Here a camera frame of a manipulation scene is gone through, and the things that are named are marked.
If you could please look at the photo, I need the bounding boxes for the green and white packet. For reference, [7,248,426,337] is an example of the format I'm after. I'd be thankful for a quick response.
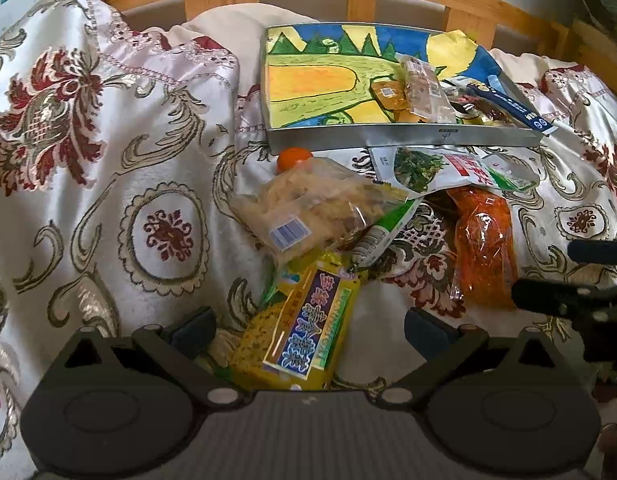
[351,199,424,267]

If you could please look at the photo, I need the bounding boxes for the gold foil packet with label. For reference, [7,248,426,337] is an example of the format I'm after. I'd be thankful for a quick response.
[369,77,408,111]

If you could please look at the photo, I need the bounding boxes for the orange tangerine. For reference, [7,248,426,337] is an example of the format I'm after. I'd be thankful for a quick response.
[277,146,314,171]

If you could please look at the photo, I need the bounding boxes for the white pillow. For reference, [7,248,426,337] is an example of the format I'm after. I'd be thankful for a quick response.
[178,2,319,61]

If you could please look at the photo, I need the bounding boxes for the yellow snack packet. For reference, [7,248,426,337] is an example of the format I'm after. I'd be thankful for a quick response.
[228,252,361,392]

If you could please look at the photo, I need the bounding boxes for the clear bag of crackers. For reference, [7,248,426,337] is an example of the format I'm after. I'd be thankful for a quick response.
[231,157,411,266]

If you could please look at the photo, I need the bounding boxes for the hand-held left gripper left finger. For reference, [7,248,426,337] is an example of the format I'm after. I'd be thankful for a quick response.
[56,306,244,411]

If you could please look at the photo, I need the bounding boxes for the small clear snack packet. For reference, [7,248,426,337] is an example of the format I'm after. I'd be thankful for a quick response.
[399,54,456,125]

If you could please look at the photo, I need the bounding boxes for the green vegetable snack packet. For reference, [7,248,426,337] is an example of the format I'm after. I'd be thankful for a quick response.
[368,145,541,200]

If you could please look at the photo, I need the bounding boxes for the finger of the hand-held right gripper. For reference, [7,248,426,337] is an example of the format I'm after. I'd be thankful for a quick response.
[511,277,617,318]
[568,239,617,265]

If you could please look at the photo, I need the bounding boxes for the blue snack packet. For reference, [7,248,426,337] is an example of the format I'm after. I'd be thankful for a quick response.
[461,76,559,136]

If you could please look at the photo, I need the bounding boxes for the dark snack packet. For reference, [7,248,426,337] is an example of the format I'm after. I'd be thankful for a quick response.
[445,87,494,123]

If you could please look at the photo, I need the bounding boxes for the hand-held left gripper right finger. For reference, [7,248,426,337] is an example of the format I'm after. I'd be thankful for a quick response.
[375,306,564,411]

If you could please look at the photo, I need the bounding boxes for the orange snack bag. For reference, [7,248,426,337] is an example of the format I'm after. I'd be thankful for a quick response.
[445,186,519,306]

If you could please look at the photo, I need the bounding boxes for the floral satin blanket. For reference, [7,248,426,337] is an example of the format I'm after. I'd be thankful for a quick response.
[0,0,617,466]

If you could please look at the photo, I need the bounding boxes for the metal tray with dinosaur drawing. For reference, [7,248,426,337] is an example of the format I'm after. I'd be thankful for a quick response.
[261,22,549,157]

